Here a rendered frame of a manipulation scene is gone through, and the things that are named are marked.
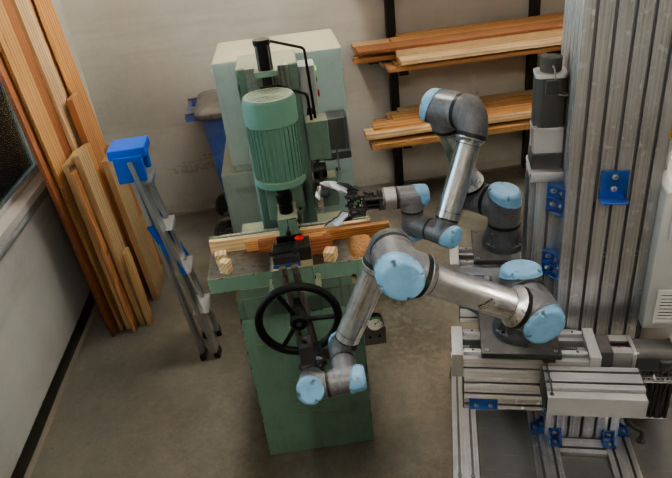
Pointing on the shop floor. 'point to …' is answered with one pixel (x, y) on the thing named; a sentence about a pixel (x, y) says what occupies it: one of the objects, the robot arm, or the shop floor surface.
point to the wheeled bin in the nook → (209, 110)
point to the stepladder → (131, 158)
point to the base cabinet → (326, 430)
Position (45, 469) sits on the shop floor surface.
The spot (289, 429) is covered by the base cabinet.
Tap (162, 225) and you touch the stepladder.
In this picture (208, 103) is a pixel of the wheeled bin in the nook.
